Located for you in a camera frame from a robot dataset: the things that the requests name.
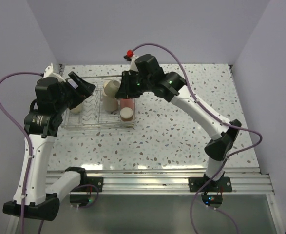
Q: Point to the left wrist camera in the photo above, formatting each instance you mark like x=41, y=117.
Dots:
x=53, y=70

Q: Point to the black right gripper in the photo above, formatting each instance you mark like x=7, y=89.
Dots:
x=125, y=90

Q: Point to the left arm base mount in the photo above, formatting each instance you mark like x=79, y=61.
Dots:
x=92, y=184

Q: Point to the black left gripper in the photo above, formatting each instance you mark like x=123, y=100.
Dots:
x=84, y=88

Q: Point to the beige plastic cup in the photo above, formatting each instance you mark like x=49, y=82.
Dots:
x=109, y=104

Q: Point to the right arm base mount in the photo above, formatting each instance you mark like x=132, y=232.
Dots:
x=221, y=185

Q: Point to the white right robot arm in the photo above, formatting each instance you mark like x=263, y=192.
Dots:
x=221, y=130

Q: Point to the small olive handled cup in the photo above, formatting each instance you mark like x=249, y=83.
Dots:
x=112, y=88

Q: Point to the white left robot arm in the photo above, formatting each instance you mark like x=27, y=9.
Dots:
x=33, y=199

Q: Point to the pink plastic cup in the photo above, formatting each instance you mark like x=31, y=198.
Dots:
x=127, y=103

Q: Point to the aluminium rail table edge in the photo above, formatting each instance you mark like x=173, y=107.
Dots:
x=175, y=181

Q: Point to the steel wire dish rack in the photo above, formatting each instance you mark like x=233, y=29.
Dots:
x=93, y=115

